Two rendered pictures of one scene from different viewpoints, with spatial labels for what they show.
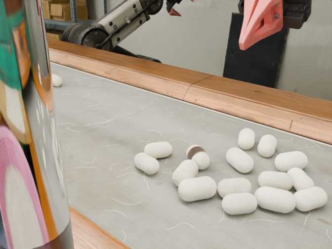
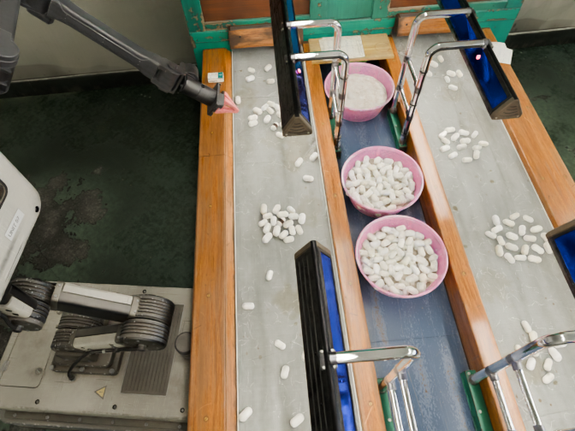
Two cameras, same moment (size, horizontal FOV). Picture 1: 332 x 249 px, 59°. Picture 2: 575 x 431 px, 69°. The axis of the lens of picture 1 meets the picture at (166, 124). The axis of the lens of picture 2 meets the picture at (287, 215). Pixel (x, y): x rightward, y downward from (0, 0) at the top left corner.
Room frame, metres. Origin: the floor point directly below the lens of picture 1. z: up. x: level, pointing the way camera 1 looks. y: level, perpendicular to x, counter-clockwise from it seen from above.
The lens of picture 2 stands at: (0.92, 0.82, 1.87)
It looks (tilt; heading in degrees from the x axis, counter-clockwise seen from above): 58 degrees down; 232
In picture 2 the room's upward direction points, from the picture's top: 3 degrees counter-clockwise
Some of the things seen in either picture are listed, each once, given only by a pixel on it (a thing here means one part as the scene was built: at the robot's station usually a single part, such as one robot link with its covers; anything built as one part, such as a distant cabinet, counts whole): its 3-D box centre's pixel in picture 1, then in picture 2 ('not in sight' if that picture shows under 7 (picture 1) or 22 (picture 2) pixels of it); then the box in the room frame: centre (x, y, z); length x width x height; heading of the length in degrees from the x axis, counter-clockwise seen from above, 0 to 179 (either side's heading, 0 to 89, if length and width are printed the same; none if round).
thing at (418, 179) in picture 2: not in sight; (380, 185); (0.18, 0.39, 0.72); 0.27 x 0.27 x 0.10
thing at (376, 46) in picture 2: not in sight; (350, 48); (-0.21, -0.14, 0.77); 0.33 x 0.15 x 0.01; 144
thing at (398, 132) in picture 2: not in sight; (432, 85); (-0.14, 0.29, 0.90); 0.20 x 0.19 x 0.45; 54
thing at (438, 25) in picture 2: not in sight; (432, 21); (-0.52, 0.01, 0.83); 0.30 x 0.06 x 0.07; 144
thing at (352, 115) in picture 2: not in sight; (358, 94); (-0.08, 0.03, 0.72); 0.27 x 0.27 x 0.10
